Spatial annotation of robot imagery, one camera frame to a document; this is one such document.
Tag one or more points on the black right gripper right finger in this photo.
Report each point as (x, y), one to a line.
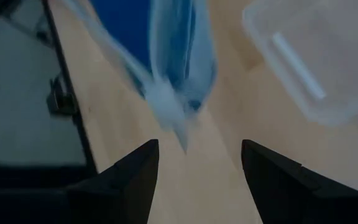
(291, 199)

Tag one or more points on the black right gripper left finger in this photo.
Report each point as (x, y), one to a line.
(120, 196)

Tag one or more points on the clear plastic zip bag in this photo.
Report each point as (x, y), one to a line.
(166, 105)

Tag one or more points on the clear plastic container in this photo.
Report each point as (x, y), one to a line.
(306, 46)

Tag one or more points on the blue elastic bandage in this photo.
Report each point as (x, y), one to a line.
(172, 46)

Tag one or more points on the black metal table frame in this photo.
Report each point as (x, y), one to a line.
(61, 99)

